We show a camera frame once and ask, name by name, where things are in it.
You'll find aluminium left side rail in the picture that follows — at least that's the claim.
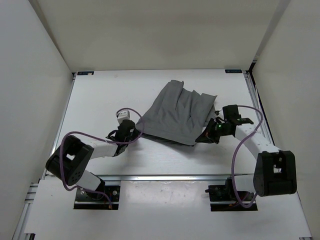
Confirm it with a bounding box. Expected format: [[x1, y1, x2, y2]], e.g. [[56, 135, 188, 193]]
[[41, 72, 77, 180]]

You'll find grey pleated skirt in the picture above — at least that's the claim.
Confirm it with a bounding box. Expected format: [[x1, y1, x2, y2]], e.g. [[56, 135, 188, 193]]
[[135, 80, 217, 146]]

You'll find blue corner label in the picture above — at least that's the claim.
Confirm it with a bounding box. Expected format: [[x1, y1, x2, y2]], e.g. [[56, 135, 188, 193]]
[[77, 71, 95, 76], [225, 69, 243, 74]]

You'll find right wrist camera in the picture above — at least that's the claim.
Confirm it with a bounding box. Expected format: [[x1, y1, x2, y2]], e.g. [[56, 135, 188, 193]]
[[216, 104, 242, 122]]

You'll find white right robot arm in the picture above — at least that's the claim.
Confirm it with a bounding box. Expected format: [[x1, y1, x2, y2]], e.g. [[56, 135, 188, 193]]
[[195, 117, 297, 197]]

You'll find blue corner label left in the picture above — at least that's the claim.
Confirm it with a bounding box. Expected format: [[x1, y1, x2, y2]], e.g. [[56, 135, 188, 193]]
[[77, 71, 95, 76]]

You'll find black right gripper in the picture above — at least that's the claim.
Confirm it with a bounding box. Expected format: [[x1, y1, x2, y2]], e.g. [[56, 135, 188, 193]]
[[195, 117, 231, 144]]

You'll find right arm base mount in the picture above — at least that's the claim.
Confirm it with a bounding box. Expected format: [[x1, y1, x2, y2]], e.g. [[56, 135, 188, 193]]
[[205, 179, 258, 212]]

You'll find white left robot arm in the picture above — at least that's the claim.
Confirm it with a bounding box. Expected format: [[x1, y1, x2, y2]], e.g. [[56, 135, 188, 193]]
[[45, 129, 141, 200]]

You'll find aluminium table edge rail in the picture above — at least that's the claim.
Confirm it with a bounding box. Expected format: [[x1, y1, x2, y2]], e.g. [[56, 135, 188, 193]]
[[98, 174, 230, 182]]

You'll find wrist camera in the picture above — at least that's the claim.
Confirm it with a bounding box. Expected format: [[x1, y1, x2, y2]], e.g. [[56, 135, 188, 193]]
[[116, 109, 135, 133], [216, 104, 242, 122]]

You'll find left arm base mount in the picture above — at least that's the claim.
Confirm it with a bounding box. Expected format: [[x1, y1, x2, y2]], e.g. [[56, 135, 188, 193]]
[[73, 183, 121, 210]]

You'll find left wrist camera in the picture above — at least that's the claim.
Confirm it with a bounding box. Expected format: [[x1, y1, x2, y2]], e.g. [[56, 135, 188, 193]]
[[116, 109, 135, 133]]

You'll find blue corner label right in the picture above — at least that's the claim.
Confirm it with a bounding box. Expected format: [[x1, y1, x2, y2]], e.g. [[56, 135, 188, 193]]
[[225, 69, 243, 74]]

